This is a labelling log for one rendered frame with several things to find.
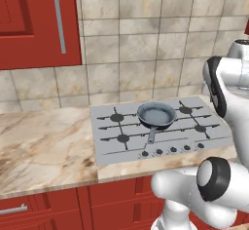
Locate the red drawer front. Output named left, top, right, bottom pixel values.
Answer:
left=0, top=187, right=84, bottom=230

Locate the dark blue frying pan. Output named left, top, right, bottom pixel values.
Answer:
left=136, top=101, right=178, bottom=145

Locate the long grey cupboard handle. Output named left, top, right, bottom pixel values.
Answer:
left=52, top=0, right=67, bottom=56

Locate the red wall cupboard door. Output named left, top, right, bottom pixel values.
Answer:
left=0, top=0, right=83, bottom=71

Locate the grey hob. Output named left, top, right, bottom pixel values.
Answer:
left=89, top=96, right=235, bottom=168

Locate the red base cupboard door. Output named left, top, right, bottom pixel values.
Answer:
left=87, top=174, right=167, bottom=230

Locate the grey drawer handle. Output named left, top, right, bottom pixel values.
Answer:
left=0, top=203, right=29, bottom=216

